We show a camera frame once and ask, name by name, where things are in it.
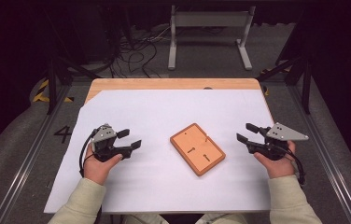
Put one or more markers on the wooden photo frame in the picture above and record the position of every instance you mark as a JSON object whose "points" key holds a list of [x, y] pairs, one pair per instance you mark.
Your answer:
{"points": [[197, 149]]}

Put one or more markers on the white paper sheet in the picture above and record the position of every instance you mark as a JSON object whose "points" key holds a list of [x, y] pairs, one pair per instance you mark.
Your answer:
{"points": [[164, 109]]}

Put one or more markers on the aluminium floor rail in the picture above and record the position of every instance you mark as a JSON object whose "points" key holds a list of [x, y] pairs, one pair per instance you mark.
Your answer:
{"points": [[24, 168], [329, 161]]}

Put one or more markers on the person's left hand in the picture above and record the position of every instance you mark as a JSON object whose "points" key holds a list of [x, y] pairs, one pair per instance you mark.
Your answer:
{"points": [[97, 169]]}

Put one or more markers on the black metal stand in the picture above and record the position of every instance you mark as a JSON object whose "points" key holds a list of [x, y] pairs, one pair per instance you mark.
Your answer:
{"points": [[306, 81], [52, 81]]}

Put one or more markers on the white metal stand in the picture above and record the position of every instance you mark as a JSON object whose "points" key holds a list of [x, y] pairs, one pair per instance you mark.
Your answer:
{"points": [[211, 19]]}

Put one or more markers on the yellow black hazard tape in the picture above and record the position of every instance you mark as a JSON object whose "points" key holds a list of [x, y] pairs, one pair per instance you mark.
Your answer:
{"points": [[41, 95]]}

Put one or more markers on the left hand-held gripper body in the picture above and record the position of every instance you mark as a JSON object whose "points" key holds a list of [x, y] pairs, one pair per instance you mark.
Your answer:
{"points": [[103, 133]]}

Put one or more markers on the person's right hand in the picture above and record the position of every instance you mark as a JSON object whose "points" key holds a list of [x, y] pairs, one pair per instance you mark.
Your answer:
{"points": [[276, 168]]}

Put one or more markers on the person's legs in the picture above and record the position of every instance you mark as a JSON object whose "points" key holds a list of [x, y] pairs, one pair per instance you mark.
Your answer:
{"points": [[220, 218]]}

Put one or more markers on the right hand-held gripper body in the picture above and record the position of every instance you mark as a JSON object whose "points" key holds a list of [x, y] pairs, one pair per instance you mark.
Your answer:
{"points": [[284, 133]]}

